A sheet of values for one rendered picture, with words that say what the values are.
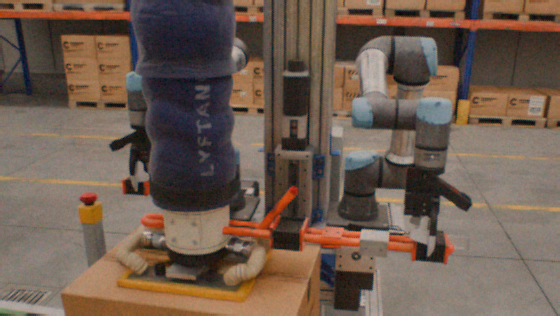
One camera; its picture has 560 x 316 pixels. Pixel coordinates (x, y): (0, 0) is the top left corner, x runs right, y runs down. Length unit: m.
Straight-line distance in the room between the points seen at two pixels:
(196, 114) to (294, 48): 0.77
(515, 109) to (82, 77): 7.26
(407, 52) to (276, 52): 0.53
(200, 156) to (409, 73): 0.71
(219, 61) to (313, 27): 0.74
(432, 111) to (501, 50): 8.84
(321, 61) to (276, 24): 0.21
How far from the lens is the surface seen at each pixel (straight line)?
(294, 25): 1.87
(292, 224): 1.30
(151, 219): 1.39
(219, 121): 1.20
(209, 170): 1.21
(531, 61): 10.14
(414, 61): 1.58
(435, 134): 1.15
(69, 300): 1.40
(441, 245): 1.24
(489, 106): 8.73
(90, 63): 9.50
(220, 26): 1.17
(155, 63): 1.17
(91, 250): 2.21
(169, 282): 1.32
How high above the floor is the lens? 1.75
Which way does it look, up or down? 21 degrees down
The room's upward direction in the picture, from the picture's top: 1 degrees clockwise
